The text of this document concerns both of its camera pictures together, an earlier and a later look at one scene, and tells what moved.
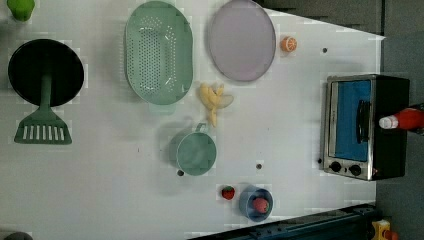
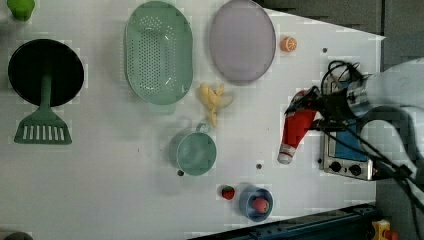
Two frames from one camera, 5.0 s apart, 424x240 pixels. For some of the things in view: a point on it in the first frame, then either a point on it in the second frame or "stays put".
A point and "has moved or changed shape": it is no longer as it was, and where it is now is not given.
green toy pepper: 21,9 stays put
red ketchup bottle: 408,118 has moved or changed shape
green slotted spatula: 43,126 stays put
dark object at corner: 18,236 stays put
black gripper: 419,131 to 334,106
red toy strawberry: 228,192 stays put
